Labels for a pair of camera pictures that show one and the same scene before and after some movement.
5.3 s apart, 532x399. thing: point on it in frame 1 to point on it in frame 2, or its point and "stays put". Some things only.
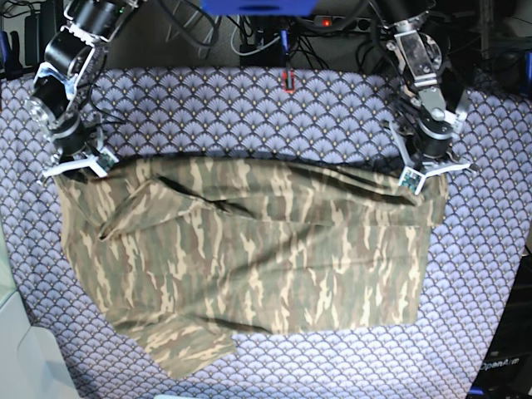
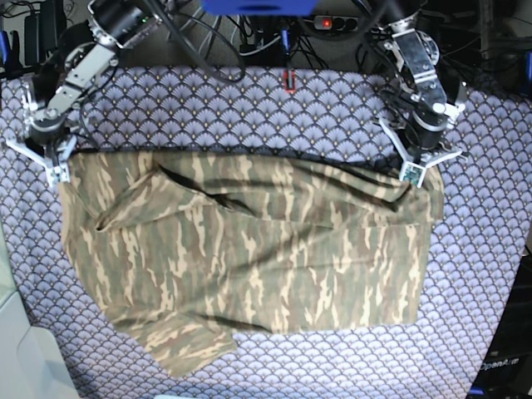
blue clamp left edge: x=10 y=66 stays put
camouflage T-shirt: x=190 y=251 stays put
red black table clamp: x=285 y=79 stays put
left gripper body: x=80 y=150 to x=48 y=143
